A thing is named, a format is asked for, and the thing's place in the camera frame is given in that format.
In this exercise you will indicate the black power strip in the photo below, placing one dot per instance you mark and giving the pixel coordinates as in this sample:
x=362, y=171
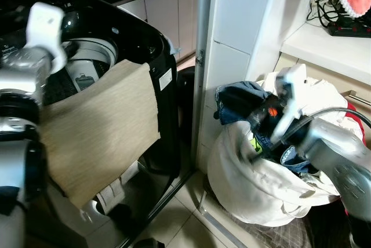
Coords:
x=351, y=29

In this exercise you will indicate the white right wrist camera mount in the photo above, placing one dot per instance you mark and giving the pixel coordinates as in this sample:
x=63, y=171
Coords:
x=294, y=91

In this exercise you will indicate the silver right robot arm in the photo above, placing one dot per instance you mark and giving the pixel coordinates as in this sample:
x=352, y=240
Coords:
x=342, y=155

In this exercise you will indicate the black top-load washing machine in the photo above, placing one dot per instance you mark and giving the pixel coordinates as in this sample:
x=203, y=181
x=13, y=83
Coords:
x=148, y=45

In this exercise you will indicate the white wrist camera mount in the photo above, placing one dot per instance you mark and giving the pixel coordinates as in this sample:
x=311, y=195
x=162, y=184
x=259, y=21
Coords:
x=45, y=28
x=294, y=91

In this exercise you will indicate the white garment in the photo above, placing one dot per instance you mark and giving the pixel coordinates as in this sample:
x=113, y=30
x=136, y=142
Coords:
x=324, y=94

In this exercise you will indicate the white fabric laundry basket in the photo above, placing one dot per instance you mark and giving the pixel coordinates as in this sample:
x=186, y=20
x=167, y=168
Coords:
x=255, y=184

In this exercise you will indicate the white drawer cabinet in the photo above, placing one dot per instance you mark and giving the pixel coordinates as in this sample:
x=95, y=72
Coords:
x=330, y=57

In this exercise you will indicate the silver door frame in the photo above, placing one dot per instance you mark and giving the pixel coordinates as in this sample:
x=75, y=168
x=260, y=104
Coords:
x=202, y=57

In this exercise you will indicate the beige woven cloth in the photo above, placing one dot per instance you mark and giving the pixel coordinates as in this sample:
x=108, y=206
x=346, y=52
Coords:
x=101, y=126

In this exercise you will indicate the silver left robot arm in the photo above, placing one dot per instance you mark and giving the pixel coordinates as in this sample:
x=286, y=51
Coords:
x=20, y=68

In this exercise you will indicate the blue denim jeans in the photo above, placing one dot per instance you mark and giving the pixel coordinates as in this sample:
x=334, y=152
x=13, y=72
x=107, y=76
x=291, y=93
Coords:
x=237, y=100

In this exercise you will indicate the pale wooden cabinet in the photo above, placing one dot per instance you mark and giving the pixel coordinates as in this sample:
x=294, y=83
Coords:
x=168, y=19

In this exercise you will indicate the neon green garment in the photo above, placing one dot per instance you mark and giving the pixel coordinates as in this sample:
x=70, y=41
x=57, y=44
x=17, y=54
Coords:
x=255, y=142

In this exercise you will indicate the red garment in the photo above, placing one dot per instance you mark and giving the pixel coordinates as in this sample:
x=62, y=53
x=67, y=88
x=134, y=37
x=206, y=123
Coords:
x=355, y=117

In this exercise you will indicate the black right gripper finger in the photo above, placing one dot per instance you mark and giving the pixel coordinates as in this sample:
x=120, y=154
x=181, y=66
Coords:
x=280, y=149
x=255, y=153

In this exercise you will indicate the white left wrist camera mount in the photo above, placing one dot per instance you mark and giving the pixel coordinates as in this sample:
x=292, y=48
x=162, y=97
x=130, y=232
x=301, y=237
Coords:
x=45, y=28

